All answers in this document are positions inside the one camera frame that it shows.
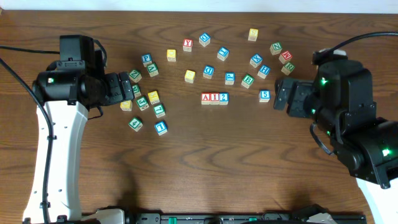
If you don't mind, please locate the red M block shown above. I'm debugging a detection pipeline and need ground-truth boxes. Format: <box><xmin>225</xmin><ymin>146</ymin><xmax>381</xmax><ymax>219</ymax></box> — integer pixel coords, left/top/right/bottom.
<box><xmin>279</xmin><ymin>50</ymin><xmax>292</xmax><ymax>65</ymax></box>

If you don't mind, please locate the green N block right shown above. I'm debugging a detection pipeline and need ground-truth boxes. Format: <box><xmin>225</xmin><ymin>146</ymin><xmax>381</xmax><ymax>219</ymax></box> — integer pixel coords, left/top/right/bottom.
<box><xmin>270</xmin><ymin>42</ymin><xmax>282</xmax><ymax>55</ymax></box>

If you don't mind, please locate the yellow O block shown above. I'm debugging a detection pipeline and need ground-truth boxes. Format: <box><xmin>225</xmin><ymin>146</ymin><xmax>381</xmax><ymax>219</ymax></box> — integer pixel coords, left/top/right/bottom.
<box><xmin>167</xmin><ymin>49</ymin><xmax>177</xmax><ymax>62</ymax></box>

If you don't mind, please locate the green 4 block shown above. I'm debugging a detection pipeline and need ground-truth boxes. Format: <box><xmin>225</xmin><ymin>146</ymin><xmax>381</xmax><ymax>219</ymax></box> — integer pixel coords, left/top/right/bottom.
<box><xmin>128</xmin><ymin>117</ymin><xmax>143</xmax><ymax>132</ymax></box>

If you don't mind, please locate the blue 5 block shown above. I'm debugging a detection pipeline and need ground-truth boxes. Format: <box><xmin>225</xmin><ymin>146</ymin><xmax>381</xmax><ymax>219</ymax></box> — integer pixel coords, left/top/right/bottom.
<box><xmin>259</xmin><ymin>90</ymin><xmax>271</xmax><ymax>103</ymax></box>

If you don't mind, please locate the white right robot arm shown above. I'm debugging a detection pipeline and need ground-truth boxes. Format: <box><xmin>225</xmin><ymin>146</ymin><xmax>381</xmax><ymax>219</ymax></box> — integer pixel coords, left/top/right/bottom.
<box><xmin>274</xmin><ymin>58</ymin><xmax>397</xmax><ymax>223</ymax></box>

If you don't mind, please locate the blue P block left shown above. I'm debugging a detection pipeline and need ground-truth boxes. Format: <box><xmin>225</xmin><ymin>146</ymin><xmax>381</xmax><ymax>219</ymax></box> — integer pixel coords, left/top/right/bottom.
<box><xmin>141</xmin><ymin>54</ymin><xmax>152</xmax><ymax>67</ymax></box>

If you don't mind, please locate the yellow block far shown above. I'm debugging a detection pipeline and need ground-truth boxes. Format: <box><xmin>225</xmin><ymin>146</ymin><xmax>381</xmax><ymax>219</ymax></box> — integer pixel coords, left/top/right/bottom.
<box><xmin>248</xmin><ymin>28</ymin><xmax>259</xmax><ymax>42</ymax></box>

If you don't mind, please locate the green r block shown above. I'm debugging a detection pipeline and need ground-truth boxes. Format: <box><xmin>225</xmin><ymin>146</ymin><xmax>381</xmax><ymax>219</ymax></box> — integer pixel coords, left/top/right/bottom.
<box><xmin>132</xmin><ymin>85</ymin><xmax>141</xmax><ymax>98</ymax></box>
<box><xmin>281</xmin><ymin>62</ymin><xmax>295</xmax><ymax>76</ymax></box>

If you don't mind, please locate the red I block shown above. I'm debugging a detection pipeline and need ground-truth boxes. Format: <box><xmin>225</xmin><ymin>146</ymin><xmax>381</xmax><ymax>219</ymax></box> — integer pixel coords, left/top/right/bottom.
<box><xmin>210</xmin><ymin>93</ymin><xmax>220</xmax><ymax>105</ymax></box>

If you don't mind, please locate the blue X block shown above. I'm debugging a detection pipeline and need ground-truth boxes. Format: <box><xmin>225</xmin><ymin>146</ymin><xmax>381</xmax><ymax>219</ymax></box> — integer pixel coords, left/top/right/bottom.
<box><xmin>250</xmin><ymin>54</ymin><xmax>263</xmax><ymax>68</ymax></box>

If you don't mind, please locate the yellow K block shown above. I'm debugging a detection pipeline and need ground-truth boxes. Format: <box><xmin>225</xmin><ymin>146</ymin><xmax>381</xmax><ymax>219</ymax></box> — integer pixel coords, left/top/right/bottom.
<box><xmin>148</xmin><ymin>91</ymin><xmax>160</xmax><ymax>105</ymax></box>

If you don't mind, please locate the green L block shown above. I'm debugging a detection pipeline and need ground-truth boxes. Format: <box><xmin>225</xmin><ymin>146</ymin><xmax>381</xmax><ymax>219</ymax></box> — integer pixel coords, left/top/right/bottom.
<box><xmin>154</xmin><ymin>104</ymin><xmax>165</xmax><ymax>118</ymax></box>

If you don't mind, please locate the yellow S block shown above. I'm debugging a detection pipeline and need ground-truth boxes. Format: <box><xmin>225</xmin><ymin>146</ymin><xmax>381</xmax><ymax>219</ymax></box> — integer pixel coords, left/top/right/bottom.
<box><xmin>184</xmin><ymin>70</ymin><xmax>196</xmax><ymax>83</ymax></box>

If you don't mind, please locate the blue 2 block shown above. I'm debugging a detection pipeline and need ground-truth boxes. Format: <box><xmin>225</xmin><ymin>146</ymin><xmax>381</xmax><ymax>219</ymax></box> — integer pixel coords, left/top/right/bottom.
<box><xmin>219</xmin><ymin>92</ymin><xmax>229</xmax><ymax>105</ymax></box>

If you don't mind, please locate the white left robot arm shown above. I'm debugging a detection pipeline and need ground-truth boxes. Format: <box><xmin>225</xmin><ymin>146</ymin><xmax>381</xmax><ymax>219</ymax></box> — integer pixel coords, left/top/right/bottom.
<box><xmin>22</xmin><ymin>35</ymin><xmax>134</xmax><ymax>223</ymax></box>

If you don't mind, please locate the blue p block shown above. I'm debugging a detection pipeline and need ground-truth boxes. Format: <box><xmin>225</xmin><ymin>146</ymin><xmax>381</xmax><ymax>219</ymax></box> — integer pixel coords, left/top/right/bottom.
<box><xmin>141</xmin><ymin>54</ymin><xmax>152</xmax><ymax>67</ymax></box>
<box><xmin>225</xmin><ymin>72</ymin><xmax>235</xmax><ymax>85</ymax></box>

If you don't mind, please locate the red Y block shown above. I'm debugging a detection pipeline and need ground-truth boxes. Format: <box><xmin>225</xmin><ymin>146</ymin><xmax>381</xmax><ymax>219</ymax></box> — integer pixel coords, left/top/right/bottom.
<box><xmin>183</xmin><ymin>39</ymin><xmax>193</xmax><ymax>52</ymax></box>

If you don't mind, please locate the yellow G block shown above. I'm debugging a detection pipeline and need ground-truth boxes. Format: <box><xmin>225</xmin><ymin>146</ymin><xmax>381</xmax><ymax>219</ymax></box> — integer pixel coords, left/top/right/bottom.
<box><xmin>120</xmin><ymin>100</ymin><xmax>132</xmax><ymax>111</ymax></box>

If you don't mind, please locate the red A block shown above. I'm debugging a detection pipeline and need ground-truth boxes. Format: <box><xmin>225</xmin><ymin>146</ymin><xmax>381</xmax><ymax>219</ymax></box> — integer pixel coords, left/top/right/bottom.
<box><xmin>201</xmin><ymin>93</ymin><xmax>211</xmax><ymax>105</ymax></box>

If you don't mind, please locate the green n block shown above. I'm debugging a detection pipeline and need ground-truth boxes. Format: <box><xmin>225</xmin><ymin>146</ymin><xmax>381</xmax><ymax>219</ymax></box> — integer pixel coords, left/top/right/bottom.
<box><xmin>270</xmin><ymin>42</ymin><xmax>282</xmax><ymax>55</ymax></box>
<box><xmin>129</xmin><ymin>69</ymin><xmax>142</xmax><ymax>83</ymax></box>

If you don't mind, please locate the blue H block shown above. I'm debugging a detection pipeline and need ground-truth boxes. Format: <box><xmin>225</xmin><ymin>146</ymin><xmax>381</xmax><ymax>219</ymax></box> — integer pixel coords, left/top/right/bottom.
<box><xmin>257</xmin><ymin>65</ymin><xmax>271</xmax><ymax>79</ymax></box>

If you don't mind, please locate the blue D block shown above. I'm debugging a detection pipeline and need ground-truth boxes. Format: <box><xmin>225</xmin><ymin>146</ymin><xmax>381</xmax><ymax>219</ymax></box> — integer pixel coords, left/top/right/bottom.
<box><xmin>203</xmin><ymin>65</ymin><xmax>215</xmax><ymax>79</ymax></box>

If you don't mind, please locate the blue T block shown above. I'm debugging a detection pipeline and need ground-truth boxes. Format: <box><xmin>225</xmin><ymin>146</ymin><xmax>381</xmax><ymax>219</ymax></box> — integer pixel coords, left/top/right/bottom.
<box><xmin>154</xmin><ymin>121</ymin><xmax>168</xmax><ymax>136</ymax></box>

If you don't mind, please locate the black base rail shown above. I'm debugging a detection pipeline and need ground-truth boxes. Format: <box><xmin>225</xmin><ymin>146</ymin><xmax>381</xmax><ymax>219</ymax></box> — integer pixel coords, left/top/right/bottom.
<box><xmin>81</xmin><ymin>212</ymin><xmax>367</xmax><ymax>224</ymax></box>

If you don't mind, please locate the blue J block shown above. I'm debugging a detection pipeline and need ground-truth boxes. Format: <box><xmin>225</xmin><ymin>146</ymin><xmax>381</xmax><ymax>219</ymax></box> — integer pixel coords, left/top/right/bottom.
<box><xmin>217</xmin><ymin>47</ymin><xmax>229</xmax><ymax>61</ymax></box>

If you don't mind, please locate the green V block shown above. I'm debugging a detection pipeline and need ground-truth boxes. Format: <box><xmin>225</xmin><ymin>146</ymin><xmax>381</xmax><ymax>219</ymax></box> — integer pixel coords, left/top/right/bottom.
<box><xmin>147</xmin><ymin>63</ymin><xmax>159</xmax><ymax>77</ymax></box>

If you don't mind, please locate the green R block right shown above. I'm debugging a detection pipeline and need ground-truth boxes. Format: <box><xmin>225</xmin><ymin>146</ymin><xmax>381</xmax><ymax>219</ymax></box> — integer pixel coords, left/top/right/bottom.
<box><xmin>281</xmin><ymin>62</ymin><xmax>295</xmax><ymax>76</ymax></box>

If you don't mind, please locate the green J block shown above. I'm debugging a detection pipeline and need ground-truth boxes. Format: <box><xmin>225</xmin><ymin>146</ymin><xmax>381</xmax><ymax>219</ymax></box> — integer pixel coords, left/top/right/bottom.
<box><xmin>136</xmin><ymin>96</ymin><xmax>149</xmax><ymax>111</ymax></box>

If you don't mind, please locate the green B block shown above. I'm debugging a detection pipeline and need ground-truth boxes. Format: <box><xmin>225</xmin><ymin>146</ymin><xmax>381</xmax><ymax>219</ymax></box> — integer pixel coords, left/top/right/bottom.
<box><xmin>241</xmin><ymin>74</ymin><xmax>254</xmax><ymax>88</ymax></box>

